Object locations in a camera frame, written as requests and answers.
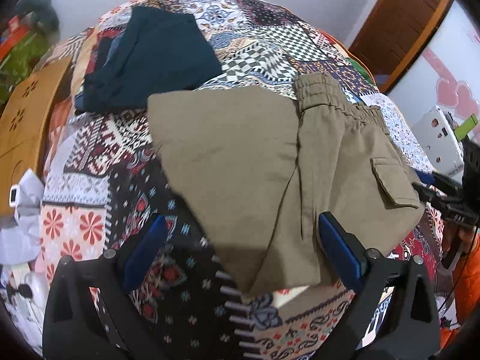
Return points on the grey neck pillow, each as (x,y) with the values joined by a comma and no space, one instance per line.
(41,12)

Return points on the orange box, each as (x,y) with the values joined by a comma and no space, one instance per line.
(17,32)

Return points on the brown wooden door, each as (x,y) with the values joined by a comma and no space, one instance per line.
(394,34)

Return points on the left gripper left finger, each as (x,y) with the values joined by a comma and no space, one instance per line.
(72,328)

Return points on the olive khaki pants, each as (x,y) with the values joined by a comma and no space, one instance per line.
(257,169)

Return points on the grey white cloth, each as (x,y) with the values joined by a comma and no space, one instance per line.
(20,231)

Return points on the patchwork patterned bedspread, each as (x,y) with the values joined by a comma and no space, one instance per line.
(105,183)

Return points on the blue folded garment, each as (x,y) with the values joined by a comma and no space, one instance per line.
(97,91)

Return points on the dark navy folded garment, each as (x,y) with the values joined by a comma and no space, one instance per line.
(162,52)

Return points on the white device box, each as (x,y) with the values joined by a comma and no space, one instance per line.
(439,142)

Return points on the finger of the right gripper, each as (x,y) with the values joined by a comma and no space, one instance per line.
(426,178)

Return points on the wooden lap desk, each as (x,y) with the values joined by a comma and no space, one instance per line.
(24,125)

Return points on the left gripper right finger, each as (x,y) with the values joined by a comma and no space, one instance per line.
(410,328)

